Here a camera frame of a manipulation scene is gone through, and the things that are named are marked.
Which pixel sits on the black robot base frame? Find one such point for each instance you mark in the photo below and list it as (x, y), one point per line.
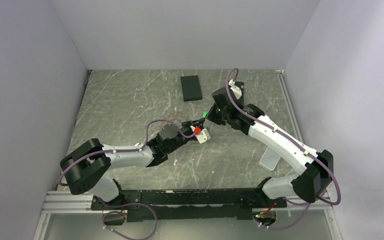
(181, 204)

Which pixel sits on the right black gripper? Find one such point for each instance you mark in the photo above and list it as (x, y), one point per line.
(211, 116)

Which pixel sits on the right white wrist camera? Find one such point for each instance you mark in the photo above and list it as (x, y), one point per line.
(237, 91)

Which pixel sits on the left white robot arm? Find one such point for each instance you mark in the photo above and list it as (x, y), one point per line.
(85, 167)

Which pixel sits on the plain black rectangular box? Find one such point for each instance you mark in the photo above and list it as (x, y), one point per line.
(191, 88)

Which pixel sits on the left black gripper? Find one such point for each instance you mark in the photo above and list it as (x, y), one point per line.
(188, 124)

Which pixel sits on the green key tag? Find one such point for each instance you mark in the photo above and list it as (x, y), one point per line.
(205, 114)

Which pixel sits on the clear plastic card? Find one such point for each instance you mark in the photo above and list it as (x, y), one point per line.
(269, 159)

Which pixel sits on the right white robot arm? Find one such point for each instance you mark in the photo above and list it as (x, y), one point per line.
(312, 168)

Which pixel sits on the black box with label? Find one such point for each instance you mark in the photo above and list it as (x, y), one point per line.
(241, 86)

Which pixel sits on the aluminium rail frame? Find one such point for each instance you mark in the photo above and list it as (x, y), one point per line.
(83, 170)

